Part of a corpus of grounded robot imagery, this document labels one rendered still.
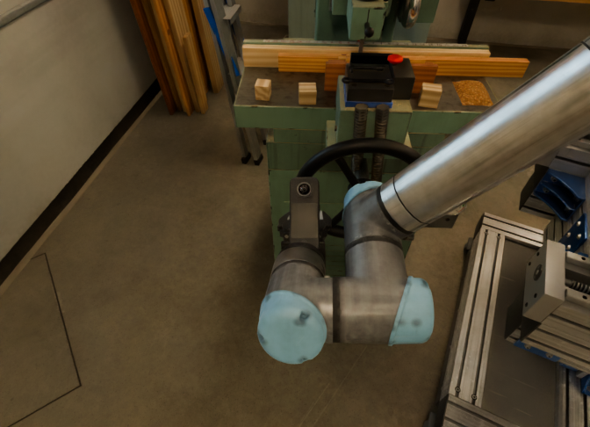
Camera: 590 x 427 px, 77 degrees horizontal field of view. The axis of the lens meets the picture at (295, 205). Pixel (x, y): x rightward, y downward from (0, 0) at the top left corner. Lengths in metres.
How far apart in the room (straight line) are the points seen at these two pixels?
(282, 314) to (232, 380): 1.06
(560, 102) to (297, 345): 0.34
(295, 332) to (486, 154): 0.27
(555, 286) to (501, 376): 0.58
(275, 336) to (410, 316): 0.14
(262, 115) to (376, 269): 0.53
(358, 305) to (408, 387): 1.07
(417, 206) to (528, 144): 0.13
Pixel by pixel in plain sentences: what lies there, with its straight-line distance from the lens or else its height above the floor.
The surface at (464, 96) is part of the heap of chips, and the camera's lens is 0.96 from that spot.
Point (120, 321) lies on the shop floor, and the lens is 1.65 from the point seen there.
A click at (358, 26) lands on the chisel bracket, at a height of 1.03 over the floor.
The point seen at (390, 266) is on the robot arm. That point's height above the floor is 1.00.
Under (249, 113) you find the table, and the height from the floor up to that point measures 0.88.
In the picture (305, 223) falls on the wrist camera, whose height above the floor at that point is 0.94.
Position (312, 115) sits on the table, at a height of 0.88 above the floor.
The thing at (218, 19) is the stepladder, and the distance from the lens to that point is 1.70.
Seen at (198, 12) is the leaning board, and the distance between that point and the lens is 2.47.
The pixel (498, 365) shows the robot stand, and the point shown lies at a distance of 1.37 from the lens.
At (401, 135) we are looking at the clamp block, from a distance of 0.79.
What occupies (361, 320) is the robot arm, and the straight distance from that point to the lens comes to 0.42.
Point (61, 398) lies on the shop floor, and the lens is 1.62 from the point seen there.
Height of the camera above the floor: 1.37
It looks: 48 degrees down
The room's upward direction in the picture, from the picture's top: straight up
